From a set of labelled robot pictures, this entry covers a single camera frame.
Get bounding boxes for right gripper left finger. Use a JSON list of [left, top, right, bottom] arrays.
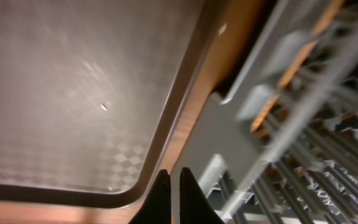
[[129, 169, 172, 224]]

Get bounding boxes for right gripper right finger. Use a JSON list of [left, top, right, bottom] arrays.
[[180, 167, 224, 224]]

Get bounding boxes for grey plastic dishwasher rack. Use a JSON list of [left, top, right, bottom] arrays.
[[171, 1, 358, 223]]

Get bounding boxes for wooden chopstick in rack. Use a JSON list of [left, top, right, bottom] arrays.
[[250, 0, 344, 132]]

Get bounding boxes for dark brown serving tray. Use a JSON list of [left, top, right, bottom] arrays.
[[0, 0, 226, 208]]

